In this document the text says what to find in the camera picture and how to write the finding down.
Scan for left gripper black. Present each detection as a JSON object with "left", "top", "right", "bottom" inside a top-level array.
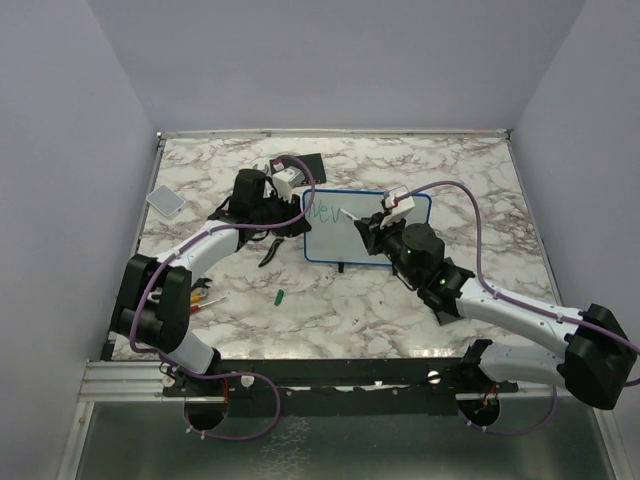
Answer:
[{"left": 253, "top": 188, "right": 312, "bottom": 238}]

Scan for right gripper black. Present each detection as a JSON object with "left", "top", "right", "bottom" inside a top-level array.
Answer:
[{"left": 358, "top": 209, "right": 420, "bottom": 285}]

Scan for white marker pen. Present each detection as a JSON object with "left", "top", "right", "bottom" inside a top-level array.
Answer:
[{"left": 341, "top": 209, "right": 359, "bottom": 222}]

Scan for blue framed whiteboard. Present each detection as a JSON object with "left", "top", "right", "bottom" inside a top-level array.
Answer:
[{"left": 301, "top": 188, "right": 432, "bottom": 266}]

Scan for green marker cap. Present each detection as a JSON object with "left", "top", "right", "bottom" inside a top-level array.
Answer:
[{"left": 274, "top": 289, "right": 285, "bottom": 306}]

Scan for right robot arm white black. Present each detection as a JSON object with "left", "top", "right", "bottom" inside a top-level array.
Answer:
[{"left": 354, "top": 213, "right": 637, "bottom": 410}]

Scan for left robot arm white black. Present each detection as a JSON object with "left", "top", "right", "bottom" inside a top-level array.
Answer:
[{"left": 110, "top": 161, "right": 314, "bottom": 395}]

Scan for black rectangular block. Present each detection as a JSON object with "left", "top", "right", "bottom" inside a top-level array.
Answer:
[{"left": 435, "top": 310, "right": 462, "bottom": 326}]

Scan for small white square device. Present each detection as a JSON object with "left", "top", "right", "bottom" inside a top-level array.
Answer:
[{"left": 146, "top": 185, "right": 186, "bottom": 218}]

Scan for black handled pliers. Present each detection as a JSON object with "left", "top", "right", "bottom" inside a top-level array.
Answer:
[{"left": 258, "top": 237, "right": 284, "bottom": 268}]

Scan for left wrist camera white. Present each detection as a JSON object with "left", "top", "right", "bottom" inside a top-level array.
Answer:
[{"left": 270, "top": 156, "right": 305, "bottom": 201}]

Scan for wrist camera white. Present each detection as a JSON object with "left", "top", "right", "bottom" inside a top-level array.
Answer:
[
  {"left": 270, "top": 156, "right": 305, "bottom": 201},
  {"left": 380, "top": 186, "right": 415, "bottom": 229}
]

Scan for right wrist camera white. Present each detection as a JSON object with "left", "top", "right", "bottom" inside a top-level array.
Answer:
[{"left": 380, "top": 186, "right": 415, "bottom": 229}]

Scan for black network switch box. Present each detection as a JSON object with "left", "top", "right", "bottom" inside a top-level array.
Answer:
[{"left": 269, "top": 153, "right": 327, "bottom": 185}]

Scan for orange handled screwdriver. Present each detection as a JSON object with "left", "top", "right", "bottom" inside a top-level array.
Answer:
[{"left": 189, "top": 296, "right": 227, "bottom": 314}]

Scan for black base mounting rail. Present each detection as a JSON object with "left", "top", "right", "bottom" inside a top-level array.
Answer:
[{"left": 163, "top": 357, "right": 517, "bottom": 418}]

